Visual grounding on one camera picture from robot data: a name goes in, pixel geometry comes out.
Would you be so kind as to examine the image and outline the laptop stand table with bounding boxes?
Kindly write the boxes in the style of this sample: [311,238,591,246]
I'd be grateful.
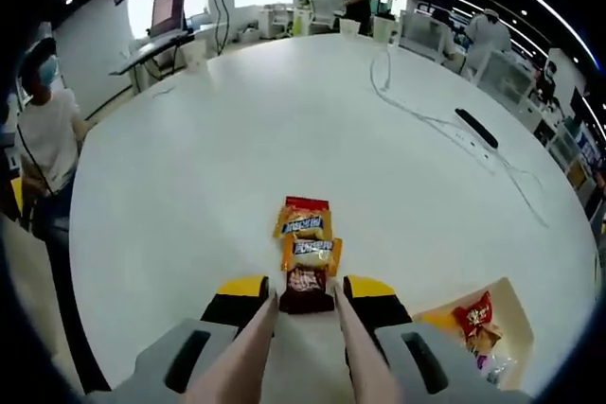
[108,34,198,93]

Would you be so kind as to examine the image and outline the dark red food packet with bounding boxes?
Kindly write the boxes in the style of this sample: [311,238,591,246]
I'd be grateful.
[277,267,336,315]

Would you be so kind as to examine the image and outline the yellow pastry food packet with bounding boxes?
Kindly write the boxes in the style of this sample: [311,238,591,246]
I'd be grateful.
[419,308,458,334]

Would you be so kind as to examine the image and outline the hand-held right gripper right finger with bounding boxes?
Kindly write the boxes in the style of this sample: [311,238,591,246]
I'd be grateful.
[340,273,480,398]

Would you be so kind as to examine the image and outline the black hanging cable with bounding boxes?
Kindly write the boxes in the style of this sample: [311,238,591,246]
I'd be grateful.
[205,0,233,53]

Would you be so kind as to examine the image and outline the white lidded cup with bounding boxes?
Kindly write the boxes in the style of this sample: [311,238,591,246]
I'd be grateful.
[372,15,395,44]

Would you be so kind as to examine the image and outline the white mesh cabinet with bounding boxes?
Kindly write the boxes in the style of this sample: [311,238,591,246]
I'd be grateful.
[477,48,539,102]

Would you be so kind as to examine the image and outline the black marker pen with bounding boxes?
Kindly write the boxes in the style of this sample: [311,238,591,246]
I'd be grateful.
[454,108,500,149]

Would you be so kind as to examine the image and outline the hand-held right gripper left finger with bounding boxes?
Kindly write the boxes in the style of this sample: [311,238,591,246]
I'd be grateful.
[132,273,279,398]

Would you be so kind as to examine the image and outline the cream hexagonal food container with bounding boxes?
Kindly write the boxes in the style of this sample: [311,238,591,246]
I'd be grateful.
[411,275,536,389]

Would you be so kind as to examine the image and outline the open laptop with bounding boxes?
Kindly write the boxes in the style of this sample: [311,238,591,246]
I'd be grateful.
[149,0,195,41]

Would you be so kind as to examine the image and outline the orange blue-label food candy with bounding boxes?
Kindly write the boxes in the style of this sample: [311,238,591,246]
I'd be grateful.
[281,236,345,277]
[272,204,332,242]

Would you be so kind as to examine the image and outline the pink food tongs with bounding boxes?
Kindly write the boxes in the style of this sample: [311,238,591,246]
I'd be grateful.
[182,280,411,404]

